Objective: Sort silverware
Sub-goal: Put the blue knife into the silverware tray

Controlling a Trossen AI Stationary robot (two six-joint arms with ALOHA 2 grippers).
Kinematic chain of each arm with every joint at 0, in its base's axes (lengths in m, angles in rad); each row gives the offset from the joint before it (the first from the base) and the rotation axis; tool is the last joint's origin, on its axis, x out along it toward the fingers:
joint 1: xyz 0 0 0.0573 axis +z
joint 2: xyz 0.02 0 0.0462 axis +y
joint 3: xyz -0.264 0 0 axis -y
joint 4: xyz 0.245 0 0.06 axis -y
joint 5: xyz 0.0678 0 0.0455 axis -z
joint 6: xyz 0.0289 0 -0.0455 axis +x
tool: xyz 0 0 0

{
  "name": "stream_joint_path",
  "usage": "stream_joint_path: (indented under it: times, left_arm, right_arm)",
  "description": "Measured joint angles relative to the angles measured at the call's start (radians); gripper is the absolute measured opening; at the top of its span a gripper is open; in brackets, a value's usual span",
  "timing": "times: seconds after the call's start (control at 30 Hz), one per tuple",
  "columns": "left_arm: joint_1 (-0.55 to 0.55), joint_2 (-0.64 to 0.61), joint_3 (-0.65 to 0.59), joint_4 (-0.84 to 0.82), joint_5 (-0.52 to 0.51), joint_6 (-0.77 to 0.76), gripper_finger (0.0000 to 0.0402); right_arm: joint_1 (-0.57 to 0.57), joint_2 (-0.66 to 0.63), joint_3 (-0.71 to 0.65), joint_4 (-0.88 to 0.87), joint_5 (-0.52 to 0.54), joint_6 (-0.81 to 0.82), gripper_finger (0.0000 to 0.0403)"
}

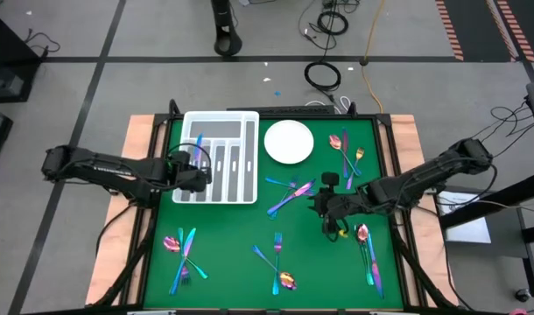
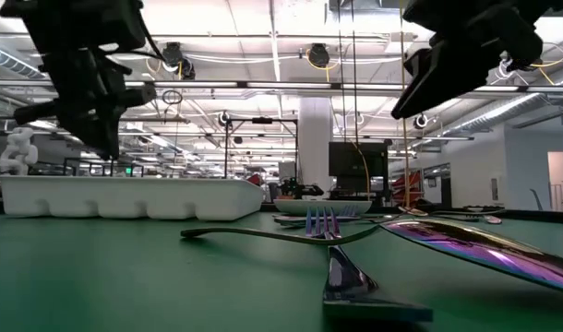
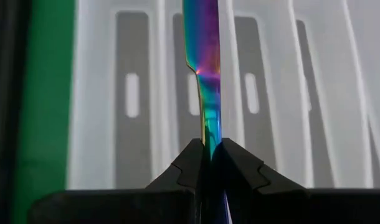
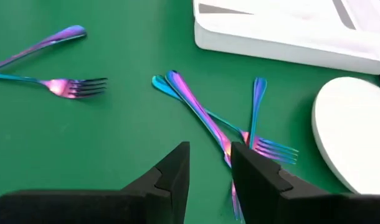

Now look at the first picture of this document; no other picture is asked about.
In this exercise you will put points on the white plastic cutlery tray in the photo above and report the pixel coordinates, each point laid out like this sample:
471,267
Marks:
214,129

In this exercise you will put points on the white round plate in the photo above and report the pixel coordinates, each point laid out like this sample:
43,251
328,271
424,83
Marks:
289,142

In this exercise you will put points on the black cabinet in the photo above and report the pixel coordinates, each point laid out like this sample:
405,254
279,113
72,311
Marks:
9,52

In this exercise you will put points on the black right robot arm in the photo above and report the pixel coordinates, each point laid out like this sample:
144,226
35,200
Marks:
424,172

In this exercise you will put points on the black power strip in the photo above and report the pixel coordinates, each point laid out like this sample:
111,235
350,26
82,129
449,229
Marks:
280,109

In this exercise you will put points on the pink object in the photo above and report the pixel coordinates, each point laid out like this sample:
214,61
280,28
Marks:
518,312

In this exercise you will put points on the green table mat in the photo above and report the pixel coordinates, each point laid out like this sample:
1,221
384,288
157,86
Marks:
232,258

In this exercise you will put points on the white panel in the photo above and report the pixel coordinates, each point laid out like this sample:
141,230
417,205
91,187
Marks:
468,229

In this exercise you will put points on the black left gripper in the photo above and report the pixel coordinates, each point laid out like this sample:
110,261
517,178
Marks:
192,179

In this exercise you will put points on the black round caster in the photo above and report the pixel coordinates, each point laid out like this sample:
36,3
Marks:
522,295

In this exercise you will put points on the black metal stand frame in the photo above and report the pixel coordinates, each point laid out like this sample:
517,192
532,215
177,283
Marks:
490,201

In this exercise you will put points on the black floor stand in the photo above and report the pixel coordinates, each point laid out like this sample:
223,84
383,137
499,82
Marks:
221,13

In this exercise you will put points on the wooden table board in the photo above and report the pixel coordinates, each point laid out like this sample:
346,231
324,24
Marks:
140,124

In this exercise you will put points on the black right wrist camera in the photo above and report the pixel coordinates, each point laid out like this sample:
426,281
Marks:
330,179

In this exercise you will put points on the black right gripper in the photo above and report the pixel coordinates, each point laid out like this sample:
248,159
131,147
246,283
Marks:
337,205

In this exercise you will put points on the iridescent fork with gold head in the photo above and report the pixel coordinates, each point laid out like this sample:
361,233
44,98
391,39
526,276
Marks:
360,153

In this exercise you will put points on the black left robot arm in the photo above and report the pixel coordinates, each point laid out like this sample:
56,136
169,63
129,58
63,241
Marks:
118,168

